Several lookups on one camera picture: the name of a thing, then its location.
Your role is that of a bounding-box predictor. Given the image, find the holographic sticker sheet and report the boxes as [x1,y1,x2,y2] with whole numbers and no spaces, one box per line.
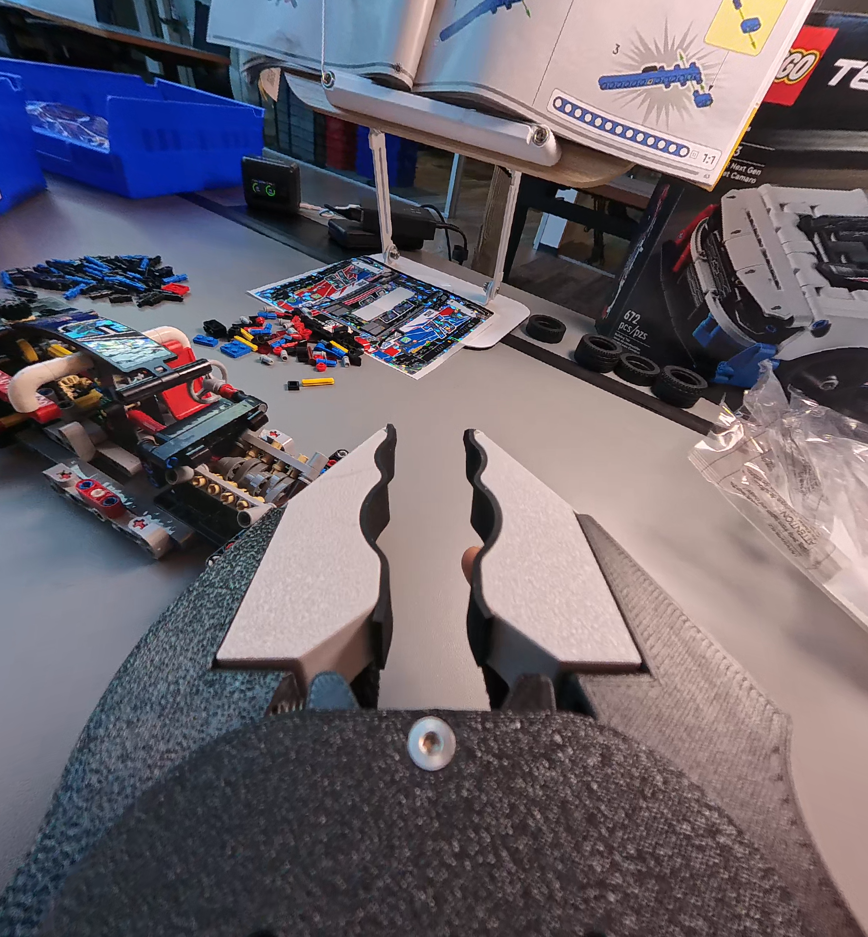
[249,258,495,380]

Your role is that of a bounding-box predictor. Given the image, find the pile of black blue pins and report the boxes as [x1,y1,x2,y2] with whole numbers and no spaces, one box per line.
[0,254,189,305]

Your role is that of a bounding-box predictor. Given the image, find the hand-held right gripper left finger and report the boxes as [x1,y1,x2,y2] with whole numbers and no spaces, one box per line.
[214,423,398,705]

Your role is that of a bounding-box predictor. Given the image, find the lego set box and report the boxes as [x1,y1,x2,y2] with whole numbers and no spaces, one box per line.
[595,11,868,433]

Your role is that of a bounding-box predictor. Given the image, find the crumpled clear plastic bags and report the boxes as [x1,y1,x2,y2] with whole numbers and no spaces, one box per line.
[689,362,868,656]

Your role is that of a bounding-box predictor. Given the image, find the lego instruction booklet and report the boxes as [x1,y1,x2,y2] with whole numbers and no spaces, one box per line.
[207,0,819,191]

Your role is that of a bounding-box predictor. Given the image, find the large black power adapter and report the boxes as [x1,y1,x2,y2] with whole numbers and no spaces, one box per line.
[346,205,438,246]

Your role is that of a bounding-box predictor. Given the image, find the small clear plastic bag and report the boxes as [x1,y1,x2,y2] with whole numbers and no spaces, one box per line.
[27,101,109,151]

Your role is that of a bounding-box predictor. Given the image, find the white desk stand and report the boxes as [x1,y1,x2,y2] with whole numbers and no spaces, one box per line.
[280,69,629,351]

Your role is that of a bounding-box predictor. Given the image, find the black power bank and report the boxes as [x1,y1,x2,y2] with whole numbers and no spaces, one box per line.
[242,155,302,213]

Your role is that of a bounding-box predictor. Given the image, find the small black charger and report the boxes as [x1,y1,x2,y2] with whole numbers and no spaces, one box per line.
[329,218,384,248]

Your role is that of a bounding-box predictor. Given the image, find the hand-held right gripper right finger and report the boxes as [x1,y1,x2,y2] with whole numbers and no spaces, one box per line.
[463,428,643,705]

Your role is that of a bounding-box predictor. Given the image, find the lego car chassis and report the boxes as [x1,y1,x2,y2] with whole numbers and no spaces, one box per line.
[0,296,349,561]

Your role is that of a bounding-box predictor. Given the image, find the pile of mixed lego pieces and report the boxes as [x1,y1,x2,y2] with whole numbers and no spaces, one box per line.
[192,307,365,368]

